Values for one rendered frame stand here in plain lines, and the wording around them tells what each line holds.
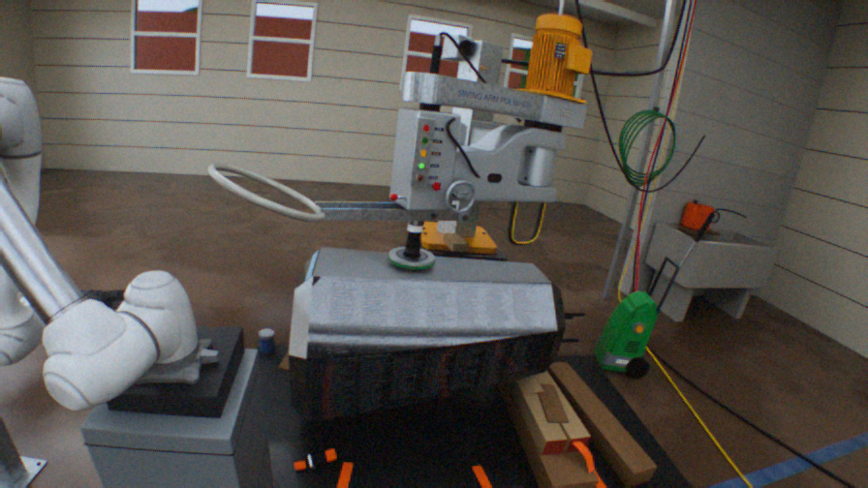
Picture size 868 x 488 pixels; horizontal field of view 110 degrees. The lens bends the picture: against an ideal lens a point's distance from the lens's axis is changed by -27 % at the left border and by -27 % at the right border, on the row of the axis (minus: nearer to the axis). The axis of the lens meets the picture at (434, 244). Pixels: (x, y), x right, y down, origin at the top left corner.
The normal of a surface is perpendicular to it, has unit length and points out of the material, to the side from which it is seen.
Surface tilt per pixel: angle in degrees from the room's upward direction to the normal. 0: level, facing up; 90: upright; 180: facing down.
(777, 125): 90
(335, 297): 45
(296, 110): 90
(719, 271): 90
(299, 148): 90
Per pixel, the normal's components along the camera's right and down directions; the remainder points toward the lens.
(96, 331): 0.81, -0.44
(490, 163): 0.46, 0.34
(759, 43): 0.19, 0.34
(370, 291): 0.23, -0.42
